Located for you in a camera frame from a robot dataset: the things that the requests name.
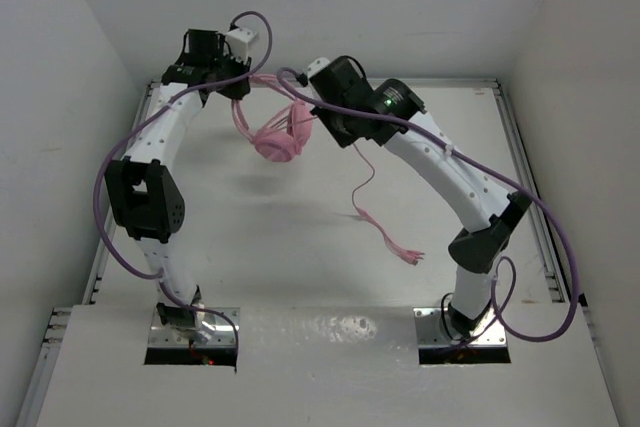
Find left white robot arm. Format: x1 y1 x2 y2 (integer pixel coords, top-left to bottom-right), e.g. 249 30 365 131
105 25 258 330

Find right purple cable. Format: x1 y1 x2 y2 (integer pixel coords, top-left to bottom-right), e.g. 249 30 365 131
277 65 581 348

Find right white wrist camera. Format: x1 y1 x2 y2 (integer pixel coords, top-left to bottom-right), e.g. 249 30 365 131
306 57 330 79

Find pink headphones with cable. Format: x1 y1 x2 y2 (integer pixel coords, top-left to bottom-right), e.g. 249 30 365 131
231 74 424 265

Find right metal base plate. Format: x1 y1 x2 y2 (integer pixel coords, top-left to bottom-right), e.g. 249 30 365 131
413 307 507 349

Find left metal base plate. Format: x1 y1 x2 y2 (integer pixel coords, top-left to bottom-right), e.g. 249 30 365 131
148 313 236 348

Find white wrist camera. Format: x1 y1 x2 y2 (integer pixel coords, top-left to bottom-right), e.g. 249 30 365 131
225 27 258 64
306 57 330 79

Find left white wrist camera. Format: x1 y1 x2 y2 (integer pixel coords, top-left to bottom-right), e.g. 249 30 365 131
225 27 258 64

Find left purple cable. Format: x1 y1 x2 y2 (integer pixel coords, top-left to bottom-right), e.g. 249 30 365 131
93 10 274 343

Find aluminium table frame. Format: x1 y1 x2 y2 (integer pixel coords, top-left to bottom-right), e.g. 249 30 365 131
14 77 591 427

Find purple cable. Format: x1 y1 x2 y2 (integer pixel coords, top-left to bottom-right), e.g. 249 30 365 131
277 65 581 348
93 10 274 343

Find white front cover board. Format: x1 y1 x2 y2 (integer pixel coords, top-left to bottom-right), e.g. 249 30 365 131
38 305 617 426

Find metal base plate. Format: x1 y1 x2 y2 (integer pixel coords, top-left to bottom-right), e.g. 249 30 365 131
148 313 236 348
413 307 507 349

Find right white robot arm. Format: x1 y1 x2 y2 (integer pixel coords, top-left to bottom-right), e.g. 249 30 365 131
306 56 531 337

